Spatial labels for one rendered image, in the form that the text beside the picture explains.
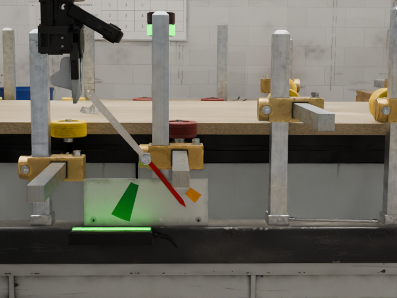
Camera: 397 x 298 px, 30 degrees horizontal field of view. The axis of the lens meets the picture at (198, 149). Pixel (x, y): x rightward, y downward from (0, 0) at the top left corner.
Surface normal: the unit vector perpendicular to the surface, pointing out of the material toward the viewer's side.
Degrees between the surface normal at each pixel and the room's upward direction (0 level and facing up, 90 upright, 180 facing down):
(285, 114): 90
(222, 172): 90
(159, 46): 90
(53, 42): 90
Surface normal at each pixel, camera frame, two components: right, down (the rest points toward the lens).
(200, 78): -0.03, 0.13
